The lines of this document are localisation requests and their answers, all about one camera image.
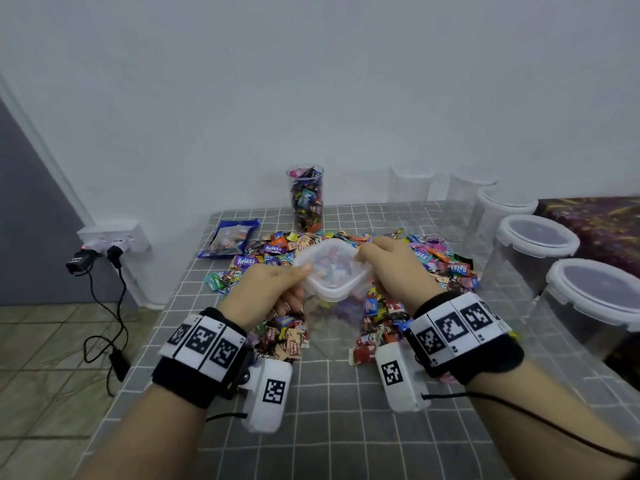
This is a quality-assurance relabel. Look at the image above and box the person's right hand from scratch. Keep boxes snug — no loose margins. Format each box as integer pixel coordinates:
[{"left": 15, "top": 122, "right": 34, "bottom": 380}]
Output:
[{"left": 358, "top": 237, "right": 446, "bottom": 316}]

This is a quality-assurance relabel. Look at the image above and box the person's left hand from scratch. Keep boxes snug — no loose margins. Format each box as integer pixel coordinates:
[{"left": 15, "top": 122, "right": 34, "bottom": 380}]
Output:
[{"left": 218, "top": 263, "right": 313, "bottom": 331}]

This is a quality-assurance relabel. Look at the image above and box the pile of colourful candies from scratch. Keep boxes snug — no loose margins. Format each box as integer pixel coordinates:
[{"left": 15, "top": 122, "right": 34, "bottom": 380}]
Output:
[{"left": 205, "top": 227, "right": 481, "bottom": 366}]

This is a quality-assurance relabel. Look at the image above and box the small transparent plastic jar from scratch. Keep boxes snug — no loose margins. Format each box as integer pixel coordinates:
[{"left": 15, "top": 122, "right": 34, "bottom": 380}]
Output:
[
  {"left": 390, "top": 169, "right": 436, "bottom": 204},
  {"left": 300, "top": 285, "right": 371, "bottom": 361},
  {"left": 447, "top": 173, "right": 498, "bottom": 228}
]

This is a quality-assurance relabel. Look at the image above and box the tall transparent plastic jar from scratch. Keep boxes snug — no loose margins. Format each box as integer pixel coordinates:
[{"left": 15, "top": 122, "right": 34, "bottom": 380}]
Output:
[{"left": 287, "top": 165, "right": 325, "bottom": 234}]

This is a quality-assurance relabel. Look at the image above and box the person's right forearm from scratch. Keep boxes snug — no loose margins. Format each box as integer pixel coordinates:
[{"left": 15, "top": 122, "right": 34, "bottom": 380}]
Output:
[{"left": 470, "top": 359, "right": 640, "bottom": 480}]

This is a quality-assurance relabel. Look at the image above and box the person's left forearm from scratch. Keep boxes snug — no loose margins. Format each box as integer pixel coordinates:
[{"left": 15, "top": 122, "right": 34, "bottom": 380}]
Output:
[{"left": 85, "top": 385, "right": 216, "bottom": 480}]

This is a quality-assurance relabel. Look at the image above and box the blue snack packet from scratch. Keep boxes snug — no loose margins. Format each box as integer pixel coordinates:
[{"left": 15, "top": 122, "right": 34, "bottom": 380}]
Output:
[{"left": 197, "top": 219, "right": 261, "bottom": 259}]

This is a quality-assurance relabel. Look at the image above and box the black marker-tagged right wristband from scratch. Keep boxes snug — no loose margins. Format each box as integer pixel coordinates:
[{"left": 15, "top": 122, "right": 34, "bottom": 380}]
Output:
[{"left": 405, "top": 289, "right": 524, "bottom": 383}]

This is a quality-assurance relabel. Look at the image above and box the black marker-tagged wristband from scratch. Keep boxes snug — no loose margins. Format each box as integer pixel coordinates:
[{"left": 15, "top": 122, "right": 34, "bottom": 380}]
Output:
[
  {"left": 405, "top": 289, "right": 524, "bottom": 383},
  {"left": 152, "top": 307, "right": 253, "bottom": 409}
]

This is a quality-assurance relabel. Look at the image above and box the black marker-tagged left wristband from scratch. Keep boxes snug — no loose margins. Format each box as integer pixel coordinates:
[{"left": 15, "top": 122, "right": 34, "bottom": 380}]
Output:
[{"left": 152, "top": 307, "right": 253, "bottom": 409}]

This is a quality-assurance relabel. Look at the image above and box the black power plug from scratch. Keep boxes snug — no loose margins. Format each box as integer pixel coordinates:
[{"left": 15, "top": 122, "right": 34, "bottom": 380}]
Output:
[{"left": 65, "top": 245, "right": 123, "bottom": 276}]

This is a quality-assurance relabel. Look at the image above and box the dark patterned cloth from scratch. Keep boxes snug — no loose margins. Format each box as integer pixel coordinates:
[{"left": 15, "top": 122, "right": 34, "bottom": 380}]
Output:
[{"left": 535, "top": 197, "right": 640, "bottom": 276}]

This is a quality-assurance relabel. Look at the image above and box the grey door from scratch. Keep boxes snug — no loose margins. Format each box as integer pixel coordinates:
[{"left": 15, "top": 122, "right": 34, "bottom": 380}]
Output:
[{"left": 0, "top": 99, "right": 91, "bottom": 306}]

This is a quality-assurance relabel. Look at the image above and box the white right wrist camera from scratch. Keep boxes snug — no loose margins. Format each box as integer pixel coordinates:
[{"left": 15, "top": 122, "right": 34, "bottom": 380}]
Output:
[{"left": 376, "top": 339, "right": 431, "bottom": 413}]

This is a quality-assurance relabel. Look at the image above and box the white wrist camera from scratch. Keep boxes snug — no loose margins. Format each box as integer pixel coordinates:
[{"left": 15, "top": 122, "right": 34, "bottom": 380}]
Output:
[
  {"left": 376, "top": 339, "right": 431, "bottom": 413},
  {"left": 243, "top": 357, "right": 294, "bottom": 434}
]

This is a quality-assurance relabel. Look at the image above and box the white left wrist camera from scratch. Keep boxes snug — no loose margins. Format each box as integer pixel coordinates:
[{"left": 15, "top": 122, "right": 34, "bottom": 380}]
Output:
[{"left": 243, "top": 357, "right": 294, "bottom": 434}]

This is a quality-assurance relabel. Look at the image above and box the white wall socket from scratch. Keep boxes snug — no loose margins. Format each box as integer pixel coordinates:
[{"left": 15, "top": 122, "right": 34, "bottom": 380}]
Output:
[{"left": 77, "top": 223, "right": 151, "bottom": 256}]

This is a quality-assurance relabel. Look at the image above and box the black power cable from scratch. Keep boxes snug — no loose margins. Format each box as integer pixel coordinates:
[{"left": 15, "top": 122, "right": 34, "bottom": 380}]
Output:
[{"left": 82, "top": 259, "right": 131, "bottom": 396}]

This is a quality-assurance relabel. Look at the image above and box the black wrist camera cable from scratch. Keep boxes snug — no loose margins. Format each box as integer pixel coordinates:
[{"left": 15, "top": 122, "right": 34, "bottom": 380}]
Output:
[{"left": 420, "top": 389, "right": 640, "bottom": 461}]

